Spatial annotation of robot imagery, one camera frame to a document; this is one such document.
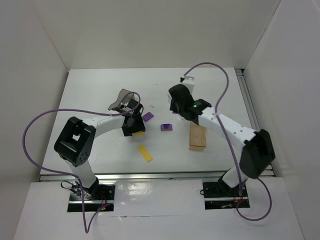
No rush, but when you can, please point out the yellow small lego brick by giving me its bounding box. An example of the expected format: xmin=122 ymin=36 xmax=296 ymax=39
xmin=132 ymin=131 xmax=146 ymax=137

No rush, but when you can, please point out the purple lego brick with hole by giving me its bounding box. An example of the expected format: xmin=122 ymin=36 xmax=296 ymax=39
xmin=160 ymin=123 xmax=173 ymax=132

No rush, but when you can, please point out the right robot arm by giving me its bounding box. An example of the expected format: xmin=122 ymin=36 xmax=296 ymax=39
xmin=168 ymin=78 xmax=276 ymax=189

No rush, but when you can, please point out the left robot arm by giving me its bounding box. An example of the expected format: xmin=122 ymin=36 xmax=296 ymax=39
xmin=54 ymin=99 xmax=146 ymax=194

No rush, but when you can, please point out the purple curved lego brick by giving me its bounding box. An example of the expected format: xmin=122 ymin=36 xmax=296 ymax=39
xmin=142 ymin=112 xmax=154 ymax=122

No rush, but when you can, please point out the dark smoky plastic container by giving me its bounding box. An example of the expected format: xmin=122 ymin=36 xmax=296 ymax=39
xmin=108 ymin=88 xmax=137 ymax=111

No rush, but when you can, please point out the yellow long lego plate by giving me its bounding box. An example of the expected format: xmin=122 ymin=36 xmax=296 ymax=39
xmin=137 ymin=145 xmax=153 ymax=163

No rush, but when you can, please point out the wooden tan container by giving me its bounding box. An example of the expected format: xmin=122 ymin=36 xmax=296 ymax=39
xmin=188 ymin=125 xmax=207 ymax=152

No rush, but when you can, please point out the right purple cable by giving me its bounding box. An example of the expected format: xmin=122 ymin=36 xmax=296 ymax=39
xmin=182 ymin=62 xmax=273 ymax=221

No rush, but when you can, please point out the purple cable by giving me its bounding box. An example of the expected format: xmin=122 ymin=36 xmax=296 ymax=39
xmin=182 ymin=62 xmax=273 ymax=221
xmin=22 ymin=92 xmax=142 ymax=233

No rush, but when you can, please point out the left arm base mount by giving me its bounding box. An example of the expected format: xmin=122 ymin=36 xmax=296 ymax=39
xmin=60 ymin=180 xmax=116 ymax=213

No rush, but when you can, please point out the aluminium front rail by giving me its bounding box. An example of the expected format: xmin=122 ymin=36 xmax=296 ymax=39
xmin=38 ymin=170 xmax=231 ymax=183

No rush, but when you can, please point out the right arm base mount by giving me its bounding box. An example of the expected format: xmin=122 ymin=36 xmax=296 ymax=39
xmin=199 ymin=181 xmax=250 ymax=210

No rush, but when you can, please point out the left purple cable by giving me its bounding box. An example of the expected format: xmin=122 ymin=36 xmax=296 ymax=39
xmin=22 ymin=92 xmax=142 ymax=233

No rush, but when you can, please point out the aluminium side rail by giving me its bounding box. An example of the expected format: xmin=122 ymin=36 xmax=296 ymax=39
xmin=235 ymin=69 xmax=275 ymax=179

